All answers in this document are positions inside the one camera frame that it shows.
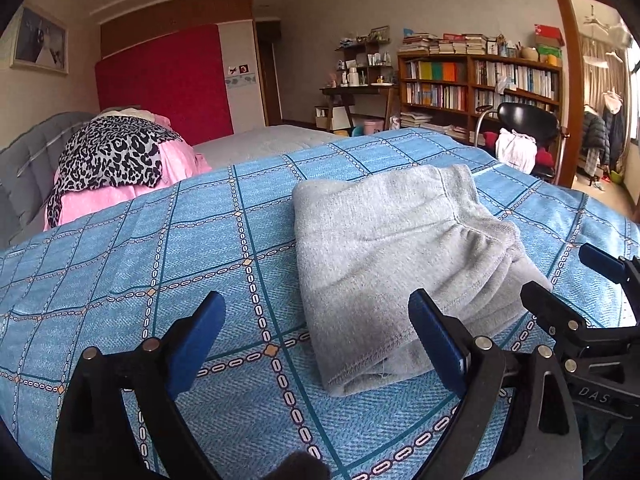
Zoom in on grey sweat pants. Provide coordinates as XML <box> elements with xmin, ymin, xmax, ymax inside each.
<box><xmin>292</xmin><ymin>165</ymin><xmax>547</xmax><ymax>396</ymax></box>

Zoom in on hanging clothes on rack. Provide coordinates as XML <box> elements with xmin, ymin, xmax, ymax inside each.
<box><xmin>580</xmin><ymin>89</ymin><xmax>626</xmax><ymax>185</ymax></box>

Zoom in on black chair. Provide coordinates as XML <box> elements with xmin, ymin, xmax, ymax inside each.
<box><xmin>474</xmin><ymin>103</ymin><xmax>568</xmax><ymax>183</ymax></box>

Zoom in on blue patterned bed cover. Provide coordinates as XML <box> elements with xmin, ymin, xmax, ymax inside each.
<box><xmin>1</xmin><ymin>129</ymin><xmax>639</xmax><ymax>479</ymax></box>

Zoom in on wooden bookshelf with books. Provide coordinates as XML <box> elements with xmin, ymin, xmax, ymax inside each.
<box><xmin>397</xmin><ymin>30</ymin><xmax>563</xmax><ymax>143</ymax></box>

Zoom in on grey quilted headboard cushion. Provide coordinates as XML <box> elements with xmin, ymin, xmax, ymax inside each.
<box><xmin>0</xmin><ymin>112</ymin><xmax>96</xmax><ymax>249</ymax></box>

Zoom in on leopard print cloth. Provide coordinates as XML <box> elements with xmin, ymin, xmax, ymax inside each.
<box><xmin>46</xmin><ymin>116</ymin><xmax>180</xmax><ymax>228</ymax></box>

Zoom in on dark wooden desk shelf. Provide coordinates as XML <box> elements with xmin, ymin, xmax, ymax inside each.
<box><xmin>316</xmin><ymin>25</ymin><xmax>397</xmax><ymax>132</ymax></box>

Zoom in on wooden door frame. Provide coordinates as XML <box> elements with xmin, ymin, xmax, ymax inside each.
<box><xmin>556</xmin><ymin>0</ymin><xmax>614</xmax><ymax>188</ymax></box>

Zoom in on red wall panel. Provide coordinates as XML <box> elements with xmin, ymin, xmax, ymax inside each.
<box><xmin>94</xmin><ymin>24</ymin><xmax>233</xmax><ymax>145</ymax></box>

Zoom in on framed wall picture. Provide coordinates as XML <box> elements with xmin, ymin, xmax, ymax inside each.
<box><xmin>10</xmin><ymin>6</ymin><xmax>68</xmax><ymax>75</ymax></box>

